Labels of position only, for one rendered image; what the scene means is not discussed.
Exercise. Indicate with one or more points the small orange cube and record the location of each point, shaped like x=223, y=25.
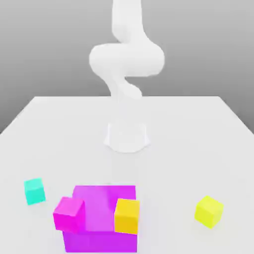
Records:
x=126, y=216

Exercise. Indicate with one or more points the small magenta cube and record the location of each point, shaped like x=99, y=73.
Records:
x=68, y=215

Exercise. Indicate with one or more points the small yellow cube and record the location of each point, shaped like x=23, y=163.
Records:
x=208, y=212

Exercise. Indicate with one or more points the large purple box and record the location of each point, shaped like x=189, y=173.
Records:
x=99, y=210

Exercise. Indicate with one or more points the small cyan cube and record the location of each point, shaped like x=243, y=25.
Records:
x=34, y=191

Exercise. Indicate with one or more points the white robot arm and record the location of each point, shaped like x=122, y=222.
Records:
x=127, y=59

